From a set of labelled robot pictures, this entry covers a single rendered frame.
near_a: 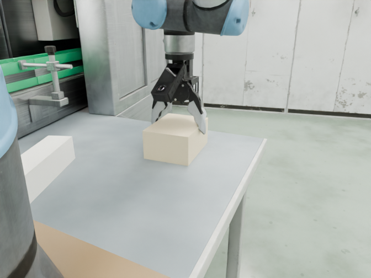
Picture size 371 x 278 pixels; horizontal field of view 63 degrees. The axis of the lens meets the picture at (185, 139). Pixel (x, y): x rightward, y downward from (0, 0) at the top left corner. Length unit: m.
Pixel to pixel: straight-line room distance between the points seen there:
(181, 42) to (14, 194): 0.59
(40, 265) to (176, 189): 0.42
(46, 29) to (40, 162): 0.78
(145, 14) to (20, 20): 0.78
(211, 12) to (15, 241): 0.47
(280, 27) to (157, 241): 3.36
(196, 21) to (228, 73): 3.19
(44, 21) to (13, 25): 0.12
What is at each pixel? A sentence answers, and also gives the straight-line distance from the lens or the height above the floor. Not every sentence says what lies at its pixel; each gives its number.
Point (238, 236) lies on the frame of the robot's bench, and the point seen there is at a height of 0.43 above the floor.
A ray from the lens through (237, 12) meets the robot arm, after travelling 0.58.
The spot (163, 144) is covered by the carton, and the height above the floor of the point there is 0.80.
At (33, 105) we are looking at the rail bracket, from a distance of 1.04.
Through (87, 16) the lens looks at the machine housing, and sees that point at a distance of 1.12.
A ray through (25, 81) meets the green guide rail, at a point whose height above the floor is 0.90.
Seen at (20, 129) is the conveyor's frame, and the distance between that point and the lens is 1.01.
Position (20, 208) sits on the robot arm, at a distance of 0.21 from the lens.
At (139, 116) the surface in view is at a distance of 1.34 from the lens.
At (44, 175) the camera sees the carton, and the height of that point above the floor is 0.78.
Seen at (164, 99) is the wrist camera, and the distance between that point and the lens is 0.69.
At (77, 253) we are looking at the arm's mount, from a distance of 0.36.
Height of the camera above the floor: 1.08
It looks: 22 degrees down
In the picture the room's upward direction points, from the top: straight up
